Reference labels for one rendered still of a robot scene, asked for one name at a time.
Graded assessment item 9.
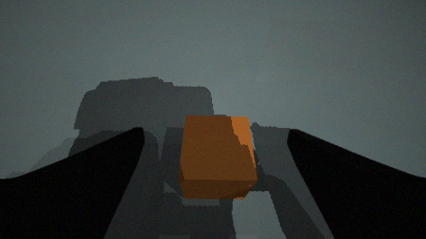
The orange block with black square face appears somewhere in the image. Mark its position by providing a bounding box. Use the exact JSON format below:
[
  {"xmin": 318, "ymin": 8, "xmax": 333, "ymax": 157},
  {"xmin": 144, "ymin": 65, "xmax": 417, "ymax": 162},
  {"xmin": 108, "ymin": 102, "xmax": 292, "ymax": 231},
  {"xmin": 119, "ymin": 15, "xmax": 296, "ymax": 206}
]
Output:
[{"xmin": 178, "ymin": 115, "xmax": 258, "ymax": 199}]

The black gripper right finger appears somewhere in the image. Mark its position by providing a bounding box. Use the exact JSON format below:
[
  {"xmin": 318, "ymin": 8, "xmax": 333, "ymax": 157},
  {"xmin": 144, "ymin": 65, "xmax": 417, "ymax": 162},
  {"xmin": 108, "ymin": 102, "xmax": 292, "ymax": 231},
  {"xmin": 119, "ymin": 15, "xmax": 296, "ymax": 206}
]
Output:
[{"xmin": 287, "ymin": 129, "xmax": 426, "ymax": 239}]

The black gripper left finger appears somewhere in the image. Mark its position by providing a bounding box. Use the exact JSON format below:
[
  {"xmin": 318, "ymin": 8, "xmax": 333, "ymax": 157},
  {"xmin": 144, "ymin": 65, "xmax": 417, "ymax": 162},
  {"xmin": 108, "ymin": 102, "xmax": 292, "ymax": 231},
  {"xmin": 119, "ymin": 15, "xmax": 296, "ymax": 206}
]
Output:
[{"xmin": 0, "ymin": 127, "xmax": 145, "ymax": 239}]

